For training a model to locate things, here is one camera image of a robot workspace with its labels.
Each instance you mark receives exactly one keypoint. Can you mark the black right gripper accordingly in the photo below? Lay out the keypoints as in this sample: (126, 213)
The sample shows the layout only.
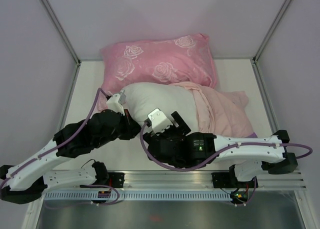
(183, 129)

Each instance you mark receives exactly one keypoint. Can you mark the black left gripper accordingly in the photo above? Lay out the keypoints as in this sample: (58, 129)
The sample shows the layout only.
(132, 128)

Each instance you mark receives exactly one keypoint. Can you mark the white pillow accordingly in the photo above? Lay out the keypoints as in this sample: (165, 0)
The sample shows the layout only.
(143, 97)

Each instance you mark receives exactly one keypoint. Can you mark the purple Elsa pillowcase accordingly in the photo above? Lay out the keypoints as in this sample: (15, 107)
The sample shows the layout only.
(220, 113)

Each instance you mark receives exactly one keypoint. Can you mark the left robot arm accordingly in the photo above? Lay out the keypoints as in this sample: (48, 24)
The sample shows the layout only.
(28, 181)

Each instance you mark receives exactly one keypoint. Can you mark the pink rose-patterned pillow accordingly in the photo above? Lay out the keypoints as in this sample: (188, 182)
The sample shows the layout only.
(184, 59)

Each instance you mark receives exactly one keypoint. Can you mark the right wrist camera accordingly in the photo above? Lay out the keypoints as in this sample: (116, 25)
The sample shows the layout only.
(159, 122)

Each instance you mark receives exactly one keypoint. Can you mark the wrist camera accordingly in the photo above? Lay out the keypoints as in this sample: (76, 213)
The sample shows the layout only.
(159, 122)
(115, 102)

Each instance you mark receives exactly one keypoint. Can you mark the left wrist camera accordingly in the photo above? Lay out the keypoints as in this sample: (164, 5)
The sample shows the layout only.
(115, 102)

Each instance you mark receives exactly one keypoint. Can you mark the white slotted cable duct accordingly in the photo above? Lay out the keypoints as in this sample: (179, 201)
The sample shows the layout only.
(137, 195)

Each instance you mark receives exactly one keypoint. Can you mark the aluminium front rail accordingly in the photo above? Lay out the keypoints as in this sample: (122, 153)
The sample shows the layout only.
(200, 180)

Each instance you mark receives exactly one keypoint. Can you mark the left aluminium frame post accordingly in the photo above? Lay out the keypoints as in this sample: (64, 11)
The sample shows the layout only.
(58, 27)

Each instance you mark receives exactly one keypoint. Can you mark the aluminium frame post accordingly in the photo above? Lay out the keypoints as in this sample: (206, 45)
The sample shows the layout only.
(58, 27)
(272, 29)

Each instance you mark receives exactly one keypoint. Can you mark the right aluminium frame post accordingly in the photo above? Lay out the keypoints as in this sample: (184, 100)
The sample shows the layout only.
(272, 29)

